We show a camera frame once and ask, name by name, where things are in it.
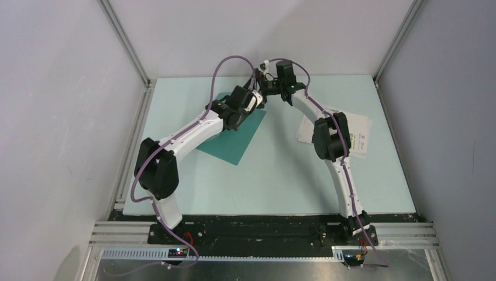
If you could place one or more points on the left controller board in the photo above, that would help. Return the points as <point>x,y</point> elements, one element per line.
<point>177,253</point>

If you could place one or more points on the right controller board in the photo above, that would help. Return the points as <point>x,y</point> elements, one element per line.
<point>353,260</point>

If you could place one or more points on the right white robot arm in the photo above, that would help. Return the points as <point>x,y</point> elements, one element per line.
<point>330,137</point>

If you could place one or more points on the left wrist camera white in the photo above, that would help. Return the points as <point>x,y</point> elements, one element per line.
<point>255,100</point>

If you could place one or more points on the controller board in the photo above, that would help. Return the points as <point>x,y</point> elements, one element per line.
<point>177,253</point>
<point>353,260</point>

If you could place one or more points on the teal green folder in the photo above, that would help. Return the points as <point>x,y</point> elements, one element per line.
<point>230,145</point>

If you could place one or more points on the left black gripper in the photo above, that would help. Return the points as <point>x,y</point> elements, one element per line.
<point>247,112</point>

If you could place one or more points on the light blue table mat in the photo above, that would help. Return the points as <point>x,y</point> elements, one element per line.
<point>278,174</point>

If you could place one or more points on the left aluminium frame post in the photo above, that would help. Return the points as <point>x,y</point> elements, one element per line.
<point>123,38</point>

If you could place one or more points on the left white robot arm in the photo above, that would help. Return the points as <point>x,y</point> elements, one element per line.
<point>156,169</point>

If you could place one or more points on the white slotted cable duct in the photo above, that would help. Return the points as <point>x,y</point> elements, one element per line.
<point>162,254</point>

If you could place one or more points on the printed paper file top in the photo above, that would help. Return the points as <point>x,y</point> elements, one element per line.
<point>359,130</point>

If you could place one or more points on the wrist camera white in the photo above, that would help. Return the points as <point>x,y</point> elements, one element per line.
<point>264,71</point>
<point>255,100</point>

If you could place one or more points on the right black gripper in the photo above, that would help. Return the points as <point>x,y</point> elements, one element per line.
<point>261,79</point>

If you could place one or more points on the aluminium frame post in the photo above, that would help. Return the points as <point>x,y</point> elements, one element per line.
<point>401,34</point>
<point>123,38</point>

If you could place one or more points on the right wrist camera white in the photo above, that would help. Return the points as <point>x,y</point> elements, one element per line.
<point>264,71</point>

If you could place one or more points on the right aluminium frame post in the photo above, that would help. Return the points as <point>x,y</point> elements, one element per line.
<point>401,34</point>

